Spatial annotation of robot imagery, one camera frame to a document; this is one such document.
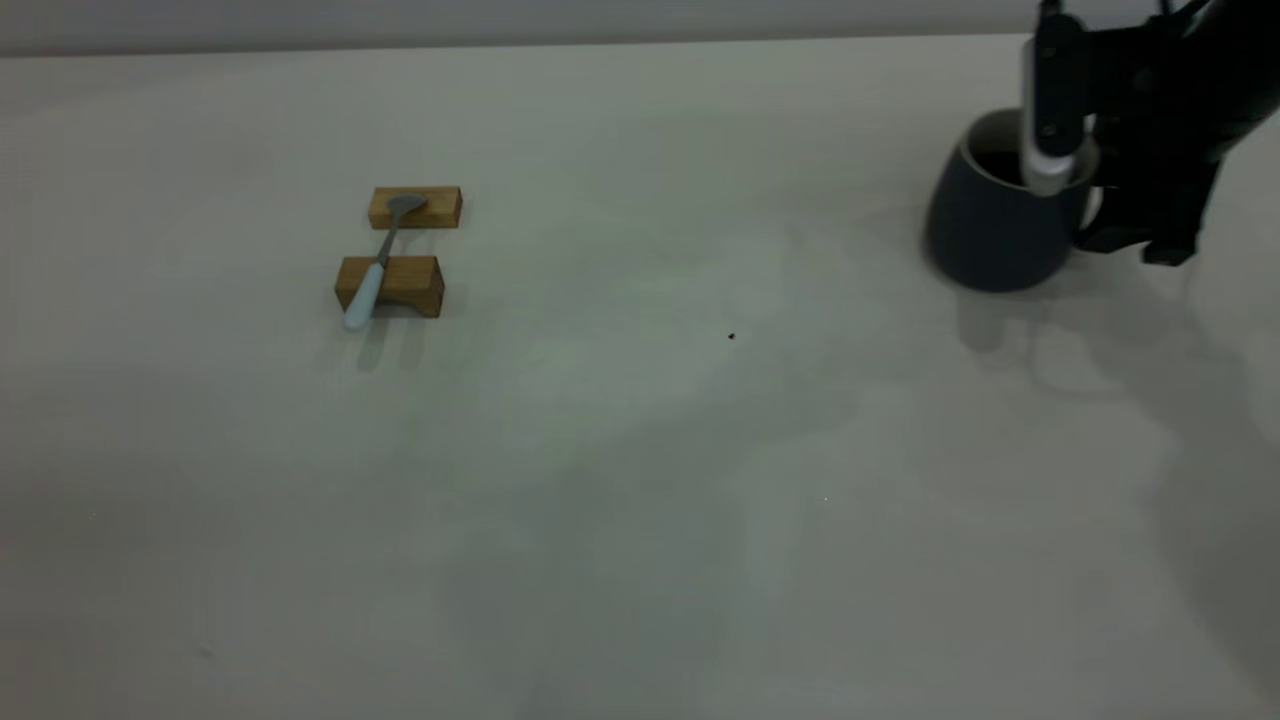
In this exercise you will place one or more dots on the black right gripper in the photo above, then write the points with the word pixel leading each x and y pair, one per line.
pixel 1160 90

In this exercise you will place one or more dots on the dark grey ceramic mug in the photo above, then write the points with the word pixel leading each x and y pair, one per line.
pixel 990 230

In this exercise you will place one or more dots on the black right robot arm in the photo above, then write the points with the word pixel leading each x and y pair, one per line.
pixel 1258 60

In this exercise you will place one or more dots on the dark coffee liquid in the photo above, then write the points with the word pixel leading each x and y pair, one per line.
pixel 1000 165

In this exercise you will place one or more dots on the flat rectangular wooden block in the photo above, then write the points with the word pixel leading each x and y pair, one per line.
pixel 440 210

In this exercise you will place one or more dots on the arched wooden block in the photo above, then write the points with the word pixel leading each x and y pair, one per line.
pixel 410 280

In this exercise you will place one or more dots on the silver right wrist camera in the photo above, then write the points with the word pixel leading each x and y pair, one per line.
pixel 1050 100

